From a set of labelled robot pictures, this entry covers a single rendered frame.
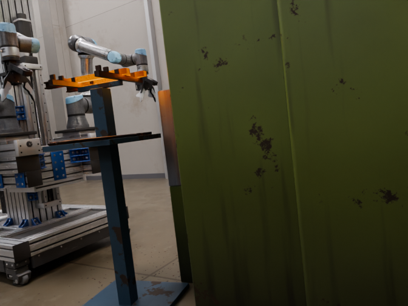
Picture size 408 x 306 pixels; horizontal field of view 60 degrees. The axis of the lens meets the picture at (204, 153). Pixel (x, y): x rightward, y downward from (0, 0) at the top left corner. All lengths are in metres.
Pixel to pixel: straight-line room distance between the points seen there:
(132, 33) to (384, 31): 5.27
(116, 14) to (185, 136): 5.20
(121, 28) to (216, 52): 5.06
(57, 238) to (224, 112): 1.39
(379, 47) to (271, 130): 0.40
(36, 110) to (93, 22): 4.40
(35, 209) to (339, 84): 2.05
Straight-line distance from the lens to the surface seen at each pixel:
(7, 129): 2.27
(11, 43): 1.86
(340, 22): 1.10
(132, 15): 6.16
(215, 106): 1.26
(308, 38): 1.10
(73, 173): 2.48
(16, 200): 2.64
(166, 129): 1.65
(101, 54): 2.46
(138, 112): 5.95
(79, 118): 2.56
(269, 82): 1.21
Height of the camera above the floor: 0.72
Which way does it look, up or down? 4 degrees down
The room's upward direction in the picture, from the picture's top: 7 degrees counter-clockwise
